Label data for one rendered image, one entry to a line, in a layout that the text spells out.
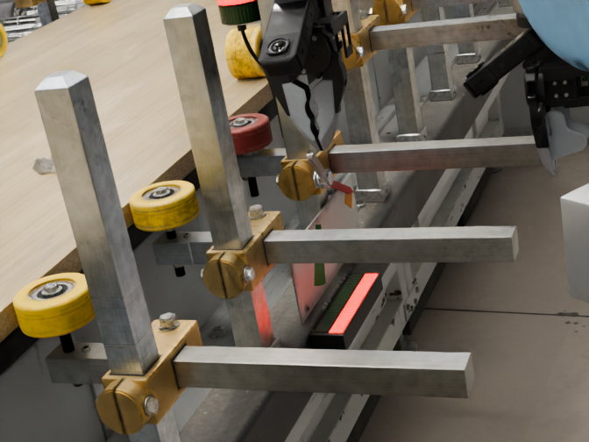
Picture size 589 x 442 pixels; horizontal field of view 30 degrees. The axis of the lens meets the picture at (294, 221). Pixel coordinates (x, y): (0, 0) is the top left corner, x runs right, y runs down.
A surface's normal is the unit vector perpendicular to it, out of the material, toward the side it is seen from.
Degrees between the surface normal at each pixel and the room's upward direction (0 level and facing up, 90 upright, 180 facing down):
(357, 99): 90
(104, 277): 90
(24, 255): 0
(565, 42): 95
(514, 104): 90
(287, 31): 28
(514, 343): 0
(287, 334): 0
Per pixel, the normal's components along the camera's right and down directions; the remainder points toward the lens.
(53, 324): 0.15, 0.35
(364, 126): -0.33, 0.41
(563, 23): -0.87, 0.40
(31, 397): 0.93, -0.02
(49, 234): -0.18, -0.91
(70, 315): 0.51, 0.24
